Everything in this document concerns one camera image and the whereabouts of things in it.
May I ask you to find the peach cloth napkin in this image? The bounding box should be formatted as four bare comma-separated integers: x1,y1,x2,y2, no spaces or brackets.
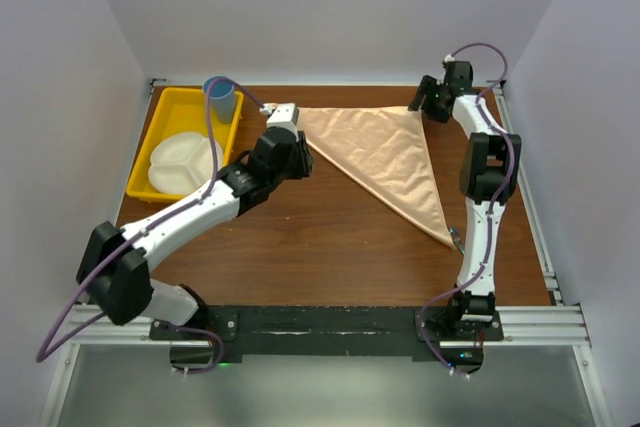
298,106,454,248

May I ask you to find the iridescent purple fork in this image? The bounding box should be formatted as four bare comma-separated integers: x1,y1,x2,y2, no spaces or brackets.
449,227,465,255

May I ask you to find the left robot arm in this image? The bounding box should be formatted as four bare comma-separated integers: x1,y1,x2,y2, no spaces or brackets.
77,127,313,339

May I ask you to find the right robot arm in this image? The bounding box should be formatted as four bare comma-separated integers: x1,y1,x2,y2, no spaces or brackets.
409,57,522,342

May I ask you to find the blue plastic cup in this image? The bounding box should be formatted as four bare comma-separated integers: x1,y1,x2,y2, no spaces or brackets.
202,76,236,124

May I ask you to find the white divided plate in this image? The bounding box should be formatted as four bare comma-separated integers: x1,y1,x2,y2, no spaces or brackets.
148,132,214,196

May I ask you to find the yellow plastic tray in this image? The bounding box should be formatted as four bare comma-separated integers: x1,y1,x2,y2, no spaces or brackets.
126,87,244,203

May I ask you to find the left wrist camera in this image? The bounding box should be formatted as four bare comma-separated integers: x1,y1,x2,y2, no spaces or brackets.
264,103,299,133

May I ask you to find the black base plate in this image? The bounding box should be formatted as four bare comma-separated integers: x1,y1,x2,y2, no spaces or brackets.
149,306,504,373

